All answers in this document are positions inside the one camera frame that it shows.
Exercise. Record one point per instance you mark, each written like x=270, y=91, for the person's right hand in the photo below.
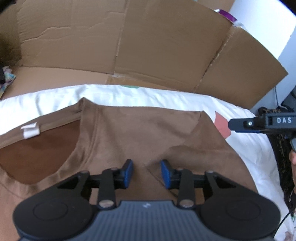
x=293, y=160

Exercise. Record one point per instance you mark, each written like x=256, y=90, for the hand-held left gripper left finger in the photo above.
x=128, y=172

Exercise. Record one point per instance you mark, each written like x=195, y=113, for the cream bear print blanket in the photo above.
x=161, y=97

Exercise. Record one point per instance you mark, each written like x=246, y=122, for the brown printed t-shirt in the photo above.
x=143, y=132

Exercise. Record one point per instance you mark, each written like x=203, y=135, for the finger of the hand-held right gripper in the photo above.
x=242, y=124

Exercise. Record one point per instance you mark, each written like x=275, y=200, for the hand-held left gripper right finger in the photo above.
x=165, y=173

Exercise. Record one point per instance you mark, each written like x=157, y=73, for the pink purple refill pack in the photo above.
x=225, y=14

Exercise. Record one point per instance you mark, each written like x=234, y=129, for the large cardboard sheet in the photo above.
x=138, y=41

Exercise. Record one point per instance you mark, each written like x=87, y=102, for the black cloth with patterned trim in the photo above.
x=281, y=162

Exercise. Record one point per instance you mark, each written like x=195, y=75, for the dark navy cloth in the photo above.
x=7, y=81

